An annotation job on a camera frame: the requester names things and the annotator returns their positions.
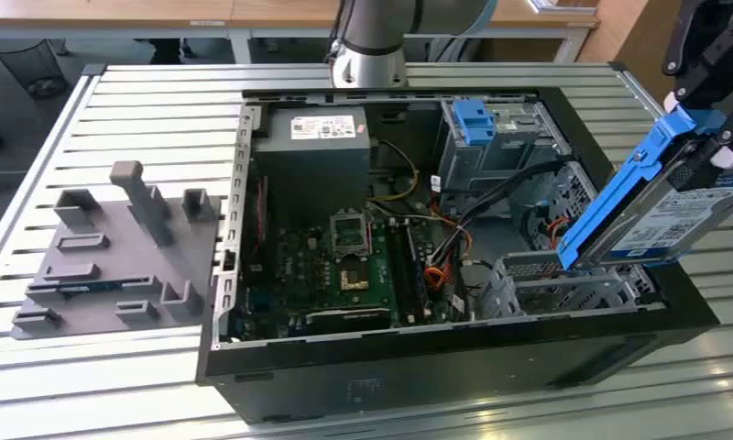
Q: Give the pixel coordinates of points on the metal drive cage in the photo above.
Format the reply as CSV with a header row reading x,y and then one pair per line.
x,y
495,165

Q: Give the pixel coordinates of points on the wooden desk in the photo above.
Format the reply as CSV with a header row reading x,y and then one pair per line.
x,y
128,11

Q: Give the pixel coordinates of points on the metal disk bay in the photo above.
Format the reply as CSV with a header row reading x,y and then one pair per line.
x,y
561,289

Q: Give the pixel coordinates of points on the hard disk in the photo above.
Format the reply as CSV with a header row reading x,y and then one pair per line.
x,y
611,201

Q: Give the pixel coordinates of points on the black mesh waste basket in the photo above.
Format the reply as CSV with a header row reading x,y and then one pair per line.
x,y
26,64

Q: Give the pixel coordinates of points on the green motherboard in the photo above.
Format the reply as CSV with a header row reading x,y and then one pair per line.
x,y
298,275

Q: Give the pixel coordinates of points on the grey power supply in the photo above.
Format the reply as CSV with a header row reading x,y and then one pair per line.
x,y
308,165

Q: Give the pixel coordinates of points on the black graphics card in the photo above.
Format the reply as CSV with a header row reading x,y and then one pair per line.
x,y
348,318

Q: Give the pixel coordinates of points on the black PC case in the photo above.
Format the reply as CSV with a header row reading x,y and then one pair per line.
x,y
402,366

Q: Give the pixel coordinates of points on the grey parts rack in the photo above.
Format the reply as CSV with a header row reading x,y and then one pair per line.
x,y
116,256

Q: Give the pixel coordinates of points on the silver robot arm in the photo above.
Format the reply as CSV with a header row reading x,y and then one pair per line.
x,y
369,41

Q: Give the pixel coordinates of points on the blue plastic drive bracket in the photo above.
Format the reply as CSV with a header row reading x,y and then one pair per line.
x,y
473,121

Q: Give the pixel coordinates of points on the CPU socket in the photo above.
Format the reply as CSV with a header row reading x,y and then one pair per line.
x,y
354,279

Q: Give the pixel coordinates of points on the black RAM slot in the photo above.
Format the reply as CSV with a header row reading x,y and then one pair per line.
x,y
400,269
393,270
416,267
408,268

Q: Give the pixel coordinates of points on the green RAM stick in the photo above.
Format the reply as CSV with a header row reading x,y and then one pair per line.
x,y
92,289

